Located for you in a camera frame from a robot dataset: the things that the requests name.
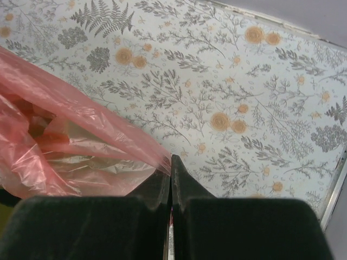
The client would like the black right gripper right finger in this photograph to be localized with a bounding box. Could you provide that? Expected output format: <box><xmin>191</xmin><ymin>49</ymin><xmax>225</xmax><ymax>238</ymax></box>
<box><xmin>171</xmin><ymin>155</ymin><xmax>333</xmax><ymax>259</ymax></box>

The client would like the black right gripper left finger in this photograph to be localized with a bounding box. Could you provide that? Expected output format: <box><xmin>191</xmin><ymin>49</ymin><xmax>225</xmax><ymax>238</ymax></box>
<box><xmin>0</xmin><ymin>173</ymin><xmax>171</xmax><ymax>260</ymax></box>

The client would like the red torn trash bag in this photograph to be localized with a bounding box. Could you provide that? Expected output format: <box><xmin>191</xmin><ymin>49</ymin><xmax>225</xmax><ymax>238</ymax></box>
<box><xmin>1</xmin><ymin>49</ymin><xmax>171</xmax><ymax>199</ymax></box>

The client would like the floral patterned table mat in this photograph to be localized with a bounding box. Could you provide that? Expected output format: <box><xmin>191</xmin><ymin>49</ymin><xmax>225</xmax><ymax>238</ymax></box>
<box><xmin>1</xmin><ymin>1</ymin><xmax>346</xmax><ymax>217</ymax></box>

